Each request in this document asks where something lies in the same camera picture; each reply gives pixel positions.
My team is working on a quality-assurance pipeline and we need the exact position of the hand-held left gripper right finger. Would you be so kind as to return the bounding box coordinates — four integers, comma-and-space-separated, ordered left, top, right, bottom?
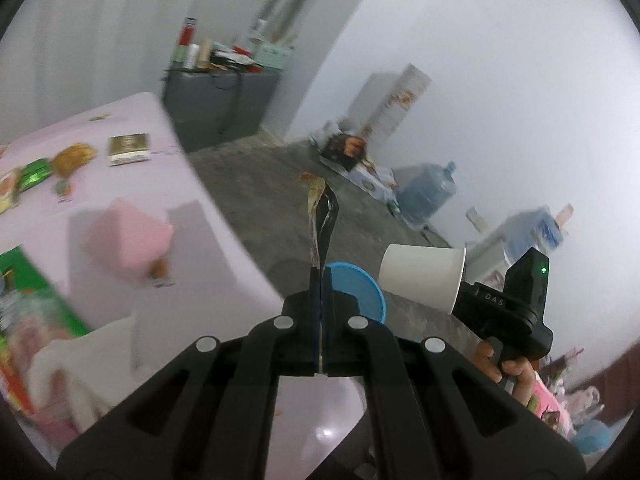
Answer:
322, 265, 587, 480

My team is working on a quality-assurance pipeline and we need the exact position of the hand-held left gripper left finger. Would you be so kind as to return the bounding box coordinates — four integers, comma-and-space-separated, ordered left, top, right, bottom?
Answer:
56, 266, 323, 480

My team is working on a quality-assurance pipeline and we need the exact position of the blue plastic bin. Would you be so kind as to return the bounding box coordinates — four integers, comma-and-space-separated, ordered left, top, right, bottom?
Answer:
327, 261, 387, 326

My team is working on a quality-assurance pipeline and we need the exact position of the white paper cup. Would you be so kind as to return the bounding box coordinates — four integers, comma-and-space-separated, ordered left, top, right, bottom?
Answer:
378, 243, 467, 313

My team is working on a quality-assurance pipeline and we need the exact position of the dark foil wrapper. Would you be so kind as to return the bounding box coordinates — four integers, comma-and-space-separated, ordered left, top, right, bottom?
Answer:
305, 177, 341, 273

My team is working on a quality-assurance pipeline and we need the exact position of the person's right hand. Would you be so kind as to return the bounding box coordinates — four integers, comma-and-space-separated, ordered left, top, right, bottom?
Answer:
470, 337, 538, 408

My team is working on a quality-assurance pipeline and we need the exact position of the blue plastic bag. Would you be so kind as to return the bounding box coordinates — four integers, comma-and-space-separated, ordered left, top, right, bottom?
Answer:
527, 206, 568, 252

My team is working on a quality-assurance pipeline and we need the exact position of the flat white box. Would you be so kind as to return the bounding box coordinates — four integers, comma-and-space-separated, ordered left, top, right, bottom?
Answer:
345, 160, 401, 196

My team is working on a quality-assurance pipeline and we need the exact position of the blue water jug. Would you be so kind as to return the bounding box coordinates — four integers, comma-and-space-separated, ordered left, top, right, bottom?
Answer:
397, 160, 458, 223

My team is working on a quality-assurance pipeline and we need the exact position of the dark printed box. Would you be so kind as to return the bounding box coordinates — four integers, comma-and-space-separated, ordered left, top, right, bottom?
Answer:
320, 132, 371, 171

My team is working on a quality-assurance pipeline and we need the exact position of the pink box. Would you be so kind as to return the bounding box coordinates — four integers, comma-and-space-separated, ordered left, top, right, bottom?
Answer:
82, 197, 176, 281

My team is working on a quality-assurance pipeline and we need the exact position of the tall white cardboard box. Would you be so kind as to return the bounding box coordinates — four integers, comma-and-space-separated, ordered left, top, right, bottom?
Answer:
362, 62, 432, 146

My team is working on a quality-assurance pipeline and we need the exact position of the white paper tissue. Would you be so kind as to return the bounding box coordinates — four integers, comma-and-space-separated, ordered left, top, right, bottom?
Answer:
30, 312, 146, 436

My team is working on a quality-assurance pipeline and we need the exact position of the grey cabinet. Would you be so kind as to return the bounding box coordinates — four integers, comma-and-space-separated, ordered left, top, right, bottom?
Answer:
161, 67, 281, 153

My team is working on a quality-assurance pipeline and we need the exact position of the small white box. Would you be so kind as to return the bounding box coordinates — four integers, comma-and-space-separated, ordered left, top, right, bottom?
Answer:
107, 132, 153, 167

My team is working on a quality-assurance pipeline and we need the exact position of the pale green box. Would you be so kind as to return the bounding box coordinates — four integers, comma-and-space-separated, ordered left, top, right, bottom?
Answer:
255, 42, 293, 71

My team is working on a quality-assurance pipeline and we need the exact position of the green chip bag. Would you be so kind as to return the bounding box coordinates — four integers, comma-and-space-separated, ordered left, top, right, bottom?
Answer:
0, 245, 93, 416

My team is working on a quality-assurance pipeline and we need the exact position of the orange snack packet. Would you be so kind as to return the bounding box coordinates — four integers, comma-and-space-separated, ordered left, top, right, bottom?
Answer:
51, 142, 97, 178

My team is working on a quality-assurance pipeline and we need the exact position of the green candy wrapper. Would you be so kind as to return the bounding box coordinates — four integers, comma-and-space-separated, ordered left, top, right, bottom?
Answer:
15, 157, 55, 193

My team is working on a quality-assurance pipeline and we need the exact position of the yellow snack wrapper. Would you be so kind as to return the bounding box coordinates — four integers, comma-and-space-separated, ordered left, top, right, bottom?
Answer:
0, 167, 23, 216

